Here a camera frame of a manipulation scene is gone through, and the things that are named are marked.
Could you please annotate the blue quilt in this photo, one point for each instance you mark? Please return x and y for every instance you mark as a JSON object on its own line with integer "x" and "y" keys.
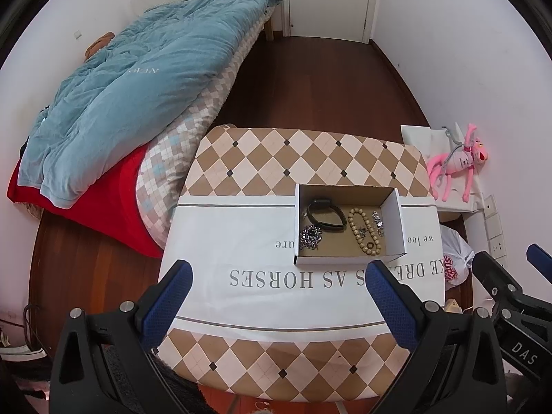
{"x": 142, "y": 82}

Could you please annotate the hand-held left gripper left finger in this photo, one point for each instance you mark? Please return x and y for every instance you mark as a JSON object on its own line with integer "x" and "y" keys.
{"x": 167, "y": 302}

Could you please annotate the white plastic bag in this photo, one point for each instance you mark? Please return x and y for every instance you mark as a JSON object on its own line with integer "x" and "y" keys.
{"x": 457, "y": 261}

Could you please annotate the red blanket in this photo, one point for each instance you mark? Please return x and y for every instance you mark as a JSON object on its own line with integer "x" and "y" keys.
{"x": 108, "y": 207}

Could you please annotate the wooden bed leg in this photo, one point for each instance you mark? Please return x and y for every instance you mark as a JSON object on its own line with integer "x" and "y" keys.
{"x": 269, "y": 28}

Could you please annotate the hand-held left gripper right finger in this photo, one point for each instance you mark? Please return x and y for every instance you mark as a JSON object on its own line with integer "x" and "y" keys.
{"x": 390, "y": 299}

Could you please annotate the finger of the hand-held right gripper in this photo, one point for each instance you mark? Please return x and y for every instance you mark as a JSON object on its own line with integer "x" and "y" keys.
{"x": 491, "y": 269}
{"x": 541, "y": 261}

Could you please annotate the person's right forearm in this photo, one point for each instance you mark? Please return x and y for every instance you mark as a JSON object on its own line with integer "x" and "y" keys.
{"x": 526, "y": 394}

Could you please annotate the pink plush toy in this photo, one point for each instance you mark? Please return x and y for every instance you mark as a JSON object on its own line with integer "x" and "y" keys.
{"x": 459, "y": 161}

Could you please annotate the checkered bedsheet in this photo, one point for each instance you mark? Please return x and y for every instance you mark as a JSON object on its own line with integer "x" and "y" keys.
{"x": 172, "y": 159}

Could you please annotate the checkered printed tablecloth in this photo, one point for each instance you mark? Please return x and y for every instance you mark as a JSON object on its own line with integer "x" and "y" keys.
{"x": 241, "y": 233}

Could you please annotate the white cardboard box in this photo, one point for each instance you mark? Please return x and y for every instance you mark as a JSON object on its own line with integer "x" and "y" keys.
{"x": 336, "y": 248}

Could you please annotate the black wristband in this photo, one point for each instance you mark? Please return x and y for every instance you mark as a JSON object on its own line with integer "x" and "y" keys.
{"x": 319, "y": 203}

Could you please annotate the white door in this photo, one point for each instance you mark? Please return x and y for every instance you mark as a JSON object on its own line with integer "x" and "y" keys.
{"x": 330, "y": 0}

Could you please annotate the white paper bag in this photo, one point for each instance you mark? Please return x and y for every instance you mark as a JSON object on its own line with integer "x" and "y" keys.
{"x": 420, "y": 138}

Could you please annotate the light wooden object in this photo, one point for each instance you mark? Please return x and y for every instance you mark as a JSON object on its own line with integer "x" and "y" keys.
{"x": 453, "y": 306}

